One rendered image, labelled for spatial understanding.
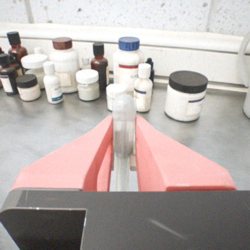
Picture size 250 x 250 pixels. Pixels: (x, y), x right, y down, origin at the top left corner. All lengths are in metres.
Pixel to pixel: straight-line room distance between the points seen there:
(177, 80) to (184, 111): 0.06
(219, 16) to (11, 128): 0.47
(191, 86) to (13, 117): 0.32
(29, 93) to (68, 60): 0.10
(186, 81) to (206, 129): 0.09
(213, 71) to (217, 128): 0.17
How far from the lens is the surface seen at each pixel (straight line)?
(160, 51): 0.50
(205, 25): 0.53
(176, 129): 0.37
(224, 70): 0.52
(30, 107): 0.45
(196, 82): 0.37
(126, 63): 0.41
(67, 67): 0.46
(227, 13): 0.54
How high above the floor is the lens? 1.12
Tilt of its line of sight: 36 degrees down
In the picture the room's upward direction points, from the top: 1 degrees clockwise
